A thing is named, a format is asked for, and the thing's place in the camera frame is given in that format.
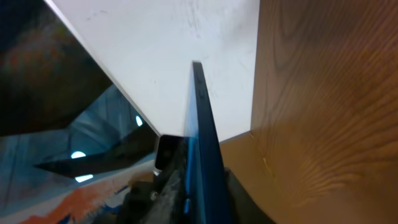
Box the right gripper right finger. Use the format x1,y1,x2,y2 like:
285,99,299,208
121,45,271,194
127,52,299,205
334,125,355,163
224,167,275,224

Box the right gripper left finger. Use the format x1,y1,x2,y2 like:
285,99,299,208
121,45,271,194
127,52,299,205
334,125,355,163
116,169,185,224

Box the blue Galaxy smartphone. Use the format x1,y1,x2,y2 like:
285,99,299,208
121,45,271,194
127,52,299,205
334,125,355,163
183,61,234,223

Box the colourful painted backdrop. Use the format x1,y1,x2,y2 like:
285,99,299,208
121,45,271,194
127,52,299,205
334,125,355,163
1,0,157,217

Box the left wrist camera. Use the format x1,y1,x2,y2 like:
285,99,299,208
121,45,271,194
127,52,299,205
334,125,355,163
154,135,187,171

